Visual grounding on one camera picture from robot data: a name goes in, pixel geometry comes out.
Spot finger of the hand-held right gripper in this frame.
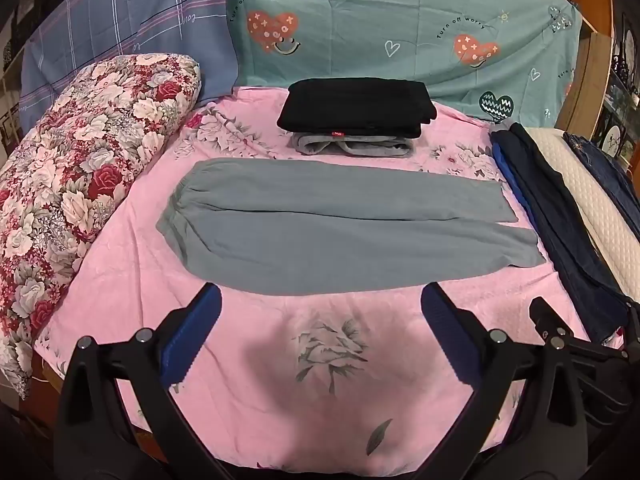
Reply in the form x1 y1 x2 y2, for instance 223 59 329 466
529 296 640 361
570 347 638 428

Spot wooden shelf with ornaments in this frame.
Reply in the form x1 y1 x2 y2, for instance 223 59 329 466
555 0 617 133

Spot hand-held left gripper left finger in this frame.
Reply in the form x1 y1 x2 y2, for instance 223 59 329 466
52 282 236 480

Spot dark denim jeans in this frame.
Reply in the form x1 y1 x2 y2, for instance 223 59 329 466
562 131 640 238

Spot folded black garment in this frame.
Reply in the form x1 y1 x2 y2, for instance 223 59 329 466
276 77 437 138

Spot grey-green pants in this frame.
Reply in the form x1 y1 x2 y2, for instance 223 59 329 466
156 157 547 297

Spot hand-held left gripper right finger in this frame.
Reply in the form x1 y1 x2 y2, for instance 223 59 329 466
420 282 588 480

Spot bright blue garment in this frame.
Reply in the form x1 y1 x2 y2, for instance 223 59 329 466
490 130 546 231

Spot red floral quilt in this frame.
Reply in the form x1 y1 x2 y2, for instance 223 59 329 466
0 52 202 401

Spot navy pants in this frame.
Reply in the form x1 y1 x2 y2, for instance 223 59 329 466
500 122 633 343

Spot pink floral bedsheet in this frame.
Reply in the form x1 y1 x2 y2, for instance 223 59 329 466
32 85 626 476

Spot teal heart-print pillow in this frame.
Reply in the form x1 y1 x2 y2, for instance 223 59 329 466
227 0 583 128

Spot cream textured pillow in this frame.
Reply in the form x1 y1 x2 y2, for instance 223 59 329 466
525 127 640 301

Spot folded grey garment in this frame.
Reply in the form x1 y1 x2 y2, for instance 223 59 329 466
286 130 416 158

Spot blue plaid pillow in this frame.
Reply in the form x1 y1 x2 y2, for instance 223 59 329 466
19 0 241 131

